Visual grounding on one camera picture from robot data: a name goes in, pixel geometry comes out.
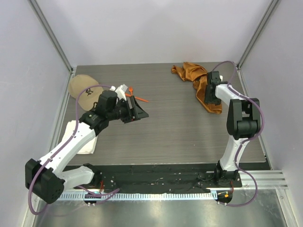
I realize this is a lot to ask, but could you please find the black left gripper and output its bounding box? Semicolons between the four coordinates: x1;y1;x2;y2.
107;96;148;123

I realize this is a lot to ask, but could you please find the orange cloth napkin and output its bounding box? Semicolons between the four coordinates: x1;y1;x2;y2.
171;62;222;114

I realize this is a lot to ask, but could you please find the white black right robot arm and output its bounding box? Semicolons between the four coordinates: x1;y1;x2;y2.
205;71;261;187

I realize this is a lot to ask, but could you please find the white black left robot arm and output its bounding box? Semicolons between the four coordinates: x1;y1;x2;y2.
25;90;149;204

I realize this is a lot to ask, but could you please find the orange plastic fork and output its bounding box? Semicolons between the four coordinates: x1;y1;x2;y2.
125;87;133;97

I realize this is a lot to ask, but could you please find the beige baseball cap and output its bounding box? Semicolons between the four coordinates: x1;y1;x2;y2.
68;74;104;111

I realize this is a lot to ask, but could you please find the white folded towel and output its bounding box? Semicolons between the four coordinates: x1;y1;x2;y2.
61;120;98;155

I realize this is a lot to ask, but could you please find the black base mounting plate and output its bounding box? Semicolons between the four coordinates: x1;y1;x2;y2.
82;164;242;194

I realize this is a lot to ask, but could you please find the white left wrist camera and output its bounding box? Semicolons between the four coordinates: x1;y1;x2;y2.
110;84;128;101

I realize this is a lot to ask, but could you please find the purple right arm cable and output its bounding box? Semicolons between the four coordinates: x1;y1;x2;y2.
212;61;265;208

